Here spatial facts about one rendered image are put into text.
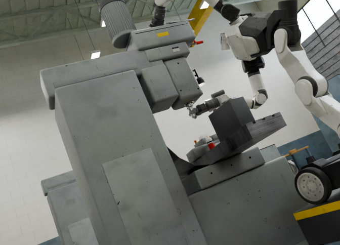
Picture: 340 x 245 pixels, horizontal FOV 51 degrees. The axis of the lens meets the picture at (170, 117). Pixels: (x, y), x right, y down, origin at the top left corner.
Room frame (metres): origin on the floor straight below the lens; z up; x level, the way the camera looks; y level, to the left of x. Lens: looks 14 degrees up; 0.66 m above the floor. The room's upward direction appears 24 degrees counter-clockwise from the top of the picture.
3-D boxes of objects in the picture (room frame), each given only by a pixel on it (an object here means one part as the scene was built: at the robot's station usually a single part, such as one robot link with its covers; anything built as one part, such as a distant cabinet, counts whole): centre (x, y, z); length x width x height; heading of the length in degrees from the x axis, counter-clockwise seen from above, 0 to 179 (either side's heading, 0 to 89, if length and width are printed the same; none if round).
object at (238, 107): (2.07, -0.33, 1.02); 0.22 x 0.12 x 0.20; 35
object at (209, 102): (2.44, -0.25, 1.23); 0.13 x 0.12 x 0.10; 7
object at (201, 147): (2.45, -0.19, 0.97); 0.35 x 0.15 x 0.11; 112
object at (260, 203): (2.44, -0.18, 0.42); 0.81 x 0.32 x 0.60; 114
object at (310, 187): (2.05, -0.57, 0.50); 0.20 x 0.05 x 0.20; 37
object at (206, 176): (2.43, -0.16, 0.78); 0.50 x 0.35 x 0.12; 114
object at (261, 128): (2.38, -0.18, 0.88); 1.24 x 0.23 x 0.08; 24
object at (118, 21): (2.33, 0.07, 2.05); 0.20 x 0.20 x 0.32
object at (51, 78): (2.22, 0.29, 1.66); 0.80 x 0.23 x 0.20; 114
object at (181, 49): (2.41, -0.12, 1.68); 0.34 x 0.24 x 0.10; 114
